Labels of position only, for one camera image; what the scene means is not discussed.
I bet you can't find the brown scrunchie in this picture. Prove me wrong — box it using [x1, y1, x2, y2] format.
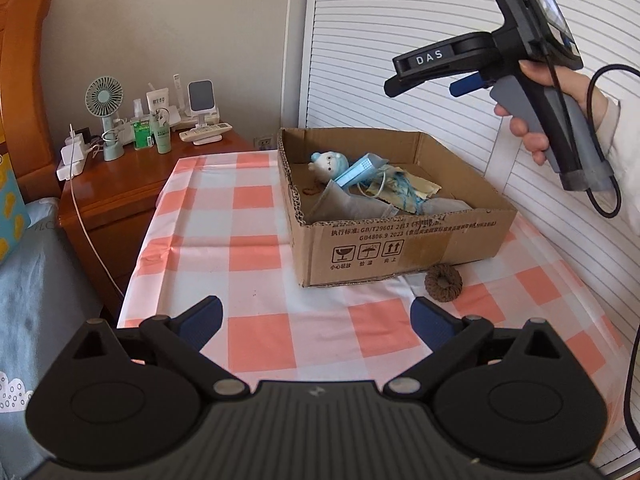
[424, 263, 463, 302]

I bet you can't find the blue face mask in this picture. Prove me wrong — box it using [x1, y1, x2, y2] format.
[334, 153, 387, 188]

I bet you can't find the blue plush toy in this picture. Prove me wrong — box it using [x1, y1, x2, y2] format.
[308, 151, 349, 184]

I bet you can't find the blue tassel sachet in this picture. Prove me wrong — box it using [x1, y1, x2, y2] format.
[356, 170, 424, 214]

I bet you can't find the white sleeved right forearm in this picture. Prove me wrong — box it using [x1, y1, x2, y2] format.
[597, 96, 640, 235]

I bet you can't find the person's right hand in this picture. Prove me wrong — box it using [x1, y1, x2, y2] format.
[495, 61, 620, 166]

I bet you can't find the white louvered closet door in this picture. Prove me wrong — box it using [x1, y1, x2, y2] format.
[297, 0, 639, 348]

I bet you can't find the pink checkered tablecloth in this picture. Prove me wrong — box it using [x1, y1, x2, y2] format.
[117, 148, 634, 461]

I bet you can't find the blue bed sheet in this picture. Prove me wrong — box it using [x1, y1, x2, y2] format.
[0, 198, 103, 479]

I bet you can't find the wooden nightstand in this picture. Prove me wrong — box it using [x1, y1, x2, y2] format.
[58, 130, 253, 318]

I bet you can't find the cardboard box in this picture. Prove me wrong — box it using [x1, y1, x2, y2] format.
[277, 128, 516, 287]

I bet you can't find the white remote control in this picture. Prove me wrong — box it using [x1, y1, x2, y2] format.
[179, 122, 232, 145]

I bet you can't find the green tube bottle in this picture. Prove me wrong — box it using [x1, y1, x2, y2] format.
[150, 107, 171, 155]

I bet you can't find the white power strip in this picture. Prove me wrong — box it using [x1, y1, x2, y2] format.
[56, 131, 99, 182]

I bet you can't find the green box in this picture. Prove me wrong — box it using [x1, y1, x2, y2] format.
[132, 119, 152, 150]

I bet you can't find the white card box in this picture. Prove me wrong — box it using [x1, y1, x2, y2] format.
[146, 88, 169, 114]

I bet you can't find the phone on white stand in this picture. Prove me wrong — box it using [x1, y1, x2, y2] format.
[188, 79, 217, 128]

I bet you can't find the green desk fan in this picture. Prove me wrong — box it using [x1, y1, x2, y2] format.
[85, 76, 124, 162]

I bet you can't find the wooden headboard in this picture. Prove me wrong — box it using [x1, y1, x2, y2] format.
[1, 0, 62, 203]

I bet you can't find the white charging cable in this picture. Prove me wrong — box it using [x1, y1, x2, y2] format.
[67, 122, 126, 298]

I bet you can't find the wall outlet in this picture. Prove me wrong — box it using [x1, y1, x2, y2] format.
[254, 136, 276, 151]

